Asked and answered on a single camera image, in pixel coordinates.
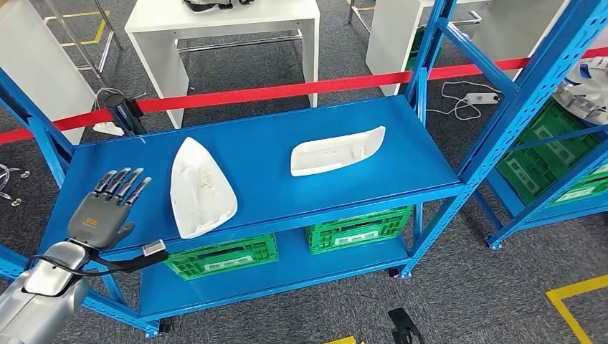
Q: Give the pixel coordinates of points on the blue steel shelf rack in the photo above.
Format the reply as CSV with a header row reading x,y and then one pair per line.
x,y
285,142
560,213

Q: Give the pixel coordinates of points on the black stanchion post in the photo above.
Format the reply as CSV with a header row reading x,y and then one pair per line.
x,y
116,100

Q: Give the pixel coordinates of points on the white plastic shell part scribbled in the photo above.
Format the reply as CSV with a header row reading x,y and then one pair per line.
x,y
199,190

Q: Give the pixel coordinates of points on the white power strip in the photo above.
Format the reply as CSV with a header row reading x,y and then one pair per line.
x,y
482,98

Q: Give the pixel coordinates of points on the red barrier belt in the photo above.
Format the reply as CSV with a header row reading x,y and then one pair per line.
x,y
285,90

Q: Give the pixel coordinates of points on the black and white bag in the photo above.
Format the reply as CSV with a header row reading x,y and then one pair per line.
x,y
214,5

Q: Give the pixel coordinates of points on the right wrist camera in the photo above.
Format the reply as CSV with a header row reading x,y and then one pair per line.
x,y
404,327

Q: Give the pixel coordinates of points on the black stool chrome base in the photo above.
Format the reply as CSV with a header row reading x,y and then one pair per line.
x,y
17,202

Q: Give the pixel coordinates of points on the white and blue robot shell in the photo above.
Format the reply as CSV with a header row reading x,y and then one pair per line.
x,y
589,90

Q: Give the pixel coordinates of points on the white table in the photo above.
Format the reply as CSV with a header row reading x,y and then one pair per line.
x,y
214,19
38,61
389,38

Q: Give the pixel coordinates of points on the green plastic crate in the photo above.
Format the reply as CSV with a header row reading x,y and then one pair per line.
x,y
199,266
323,237
532,171
589,187
414,57

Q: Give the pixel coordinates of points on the white floor adapter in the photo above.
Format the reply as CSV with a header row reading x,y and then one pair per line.
x,y
108,128

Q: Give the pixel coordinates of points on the white plastic shell part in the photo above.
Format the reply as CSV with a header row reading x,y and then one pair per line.
x,y
332,154

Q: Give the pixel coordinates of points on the chrome steel frame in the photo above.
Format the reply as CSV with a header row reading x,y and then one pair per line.
x,y
361,18
237,43
105,54

